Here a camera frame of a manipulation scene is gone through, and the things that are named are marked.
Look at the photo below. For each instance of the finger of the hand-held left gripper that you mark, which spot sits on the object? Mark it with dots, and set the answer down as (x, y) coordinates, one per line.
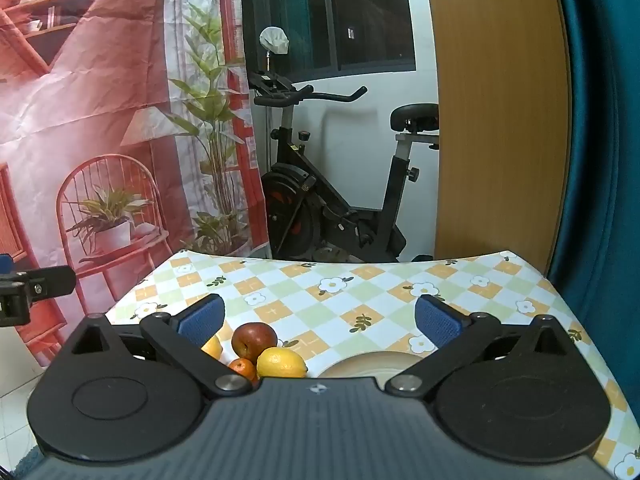
(50, 282)

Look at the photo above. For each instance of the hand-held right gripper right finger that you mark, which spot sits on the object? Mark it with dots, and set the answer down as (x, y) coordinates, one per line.
(437, 322)

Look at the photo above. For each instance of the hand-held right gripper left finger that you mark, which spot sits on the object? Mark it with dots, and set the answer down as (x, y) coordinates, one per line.
(202, 320)

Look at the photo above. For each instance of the small orange tangerine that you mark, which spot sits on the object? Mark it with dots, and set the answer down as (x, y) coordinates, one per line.
(243, 369)

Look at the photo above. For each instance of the beige round plate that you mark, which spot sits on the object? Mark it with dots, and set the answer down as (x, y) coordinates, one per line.
(360, 366)

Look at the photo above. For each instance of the small yellow lemon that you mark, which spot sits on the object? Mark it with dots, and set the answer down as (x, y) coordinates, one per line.
(214, 349)

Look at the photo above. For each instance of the red apple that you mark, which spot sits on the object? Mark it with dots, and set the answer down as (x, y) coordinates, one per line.
(252, 340)

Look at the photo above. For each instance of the large yellow lemon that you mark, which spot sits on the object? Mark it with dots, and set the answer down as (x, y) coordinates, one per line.
(282, 362)

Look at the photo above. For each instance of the checkered floral tablecloth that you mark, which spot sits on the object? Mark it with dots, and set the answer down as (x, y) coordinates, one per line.
(350, 285)

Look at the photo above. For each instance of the black exercise bike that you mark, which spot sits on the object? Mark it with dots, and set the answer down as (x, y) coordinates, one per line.
(295, 200)

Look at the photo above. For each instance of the red printed backdrop cloth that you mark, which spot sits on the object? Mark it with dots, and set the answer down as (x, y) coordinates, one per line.
(100, 85)

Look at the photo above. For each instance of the wooden door panel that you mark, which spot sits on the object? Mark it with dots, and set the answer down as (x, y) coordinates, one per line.
(500, 110)

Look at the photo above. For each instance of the teal curtain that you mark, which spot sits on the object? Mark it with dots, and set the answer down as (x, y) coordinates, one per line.
(610, 135)

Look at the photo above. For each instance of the white cloth cap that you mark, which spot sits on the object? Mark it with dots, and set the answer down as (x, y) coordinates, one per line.
(274, 40)

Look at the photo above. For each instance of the dark glass window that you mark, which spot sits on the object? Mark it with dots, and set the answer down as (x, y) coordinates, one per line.
(370, 10)

